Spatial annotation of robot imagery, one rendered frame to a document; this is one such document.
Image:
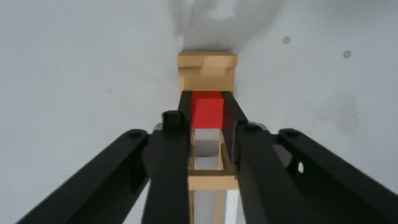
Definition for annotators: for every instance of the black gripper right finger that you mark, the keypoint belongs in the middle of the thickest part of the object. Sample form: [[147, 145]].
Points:
[[335, 191]]

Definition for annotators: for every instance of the red cube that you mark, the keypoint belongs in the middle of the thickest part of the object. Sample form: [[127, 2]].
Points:
[[206, 110]]

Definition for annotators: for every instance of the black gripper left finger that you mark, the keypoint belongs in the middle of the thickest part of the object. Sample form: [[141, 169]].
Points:
[[100, 191]]

